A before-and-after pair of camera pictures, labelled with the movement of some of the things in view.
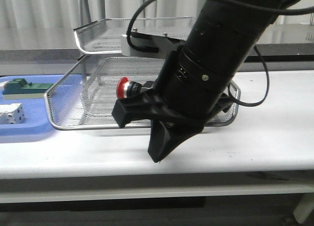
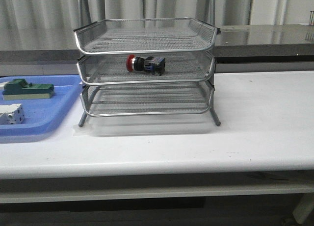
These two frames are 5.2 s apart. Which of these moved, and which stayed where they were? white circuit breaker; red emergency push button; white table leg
Moved: red emergency push button
Stayed: white circuit breaker; white table leg
